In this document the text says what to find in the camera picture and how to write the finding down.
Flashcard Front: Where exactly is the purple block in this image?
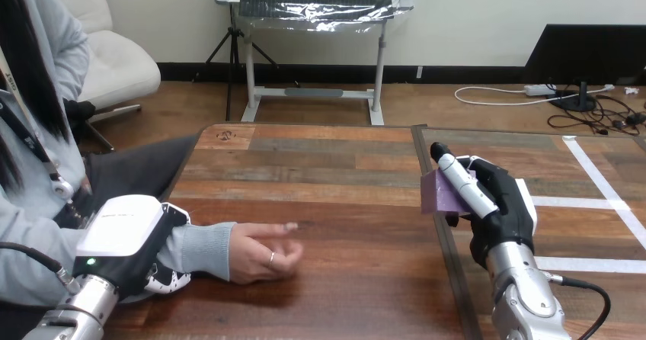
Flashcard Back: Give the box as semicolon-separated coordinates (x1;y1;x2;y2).
421;168;478;216

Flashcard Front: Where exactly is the person's forearm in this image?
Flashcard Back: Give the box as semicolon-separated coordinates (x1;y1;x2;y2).
0;207;237;307

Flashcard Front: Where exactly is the person's hand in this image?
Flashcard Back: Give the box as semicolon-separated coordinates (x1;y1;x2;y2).
228;222;304;285

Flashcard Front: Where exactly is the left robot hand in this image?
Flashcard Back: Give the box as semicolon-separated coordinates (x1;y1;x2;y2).
72;194;192;301

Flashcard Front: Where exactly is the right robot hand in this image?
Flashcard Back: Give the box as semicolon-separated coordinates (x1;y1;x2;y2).
429;141;538;270

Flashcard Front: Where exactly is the black tripod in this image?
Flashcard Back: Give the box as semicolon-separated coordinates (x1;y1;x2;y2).
191;4;299;123

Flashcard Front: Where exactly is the white cushioned chair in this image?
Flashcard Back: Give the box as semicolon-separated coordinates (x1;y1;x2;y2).
44;0;162;152

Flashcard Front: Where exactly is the person's body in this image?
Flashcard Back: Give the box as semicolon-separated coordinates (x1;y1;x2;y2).
0;0;203;340

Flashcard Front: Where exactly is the tangle of cables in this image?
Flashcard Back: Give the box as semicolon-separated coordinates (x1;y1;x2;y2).
454;82;646;137

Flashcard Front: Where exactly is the black cable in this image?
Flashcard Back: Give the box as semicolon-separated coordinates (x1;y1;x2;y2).
0;242;82;295
542;271;612;340

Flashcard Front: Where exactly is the white desk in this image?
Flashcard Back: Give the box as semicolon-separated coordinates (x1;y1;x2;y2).
213;0;416;127

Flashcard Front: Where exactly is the white power strip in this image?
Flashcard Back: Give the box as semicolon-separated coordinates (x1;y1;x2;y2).
523;84;557;98

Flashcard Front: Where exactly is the dark screen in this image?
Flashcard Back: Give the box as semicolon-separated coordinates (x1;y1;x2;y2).
522;23;646;113

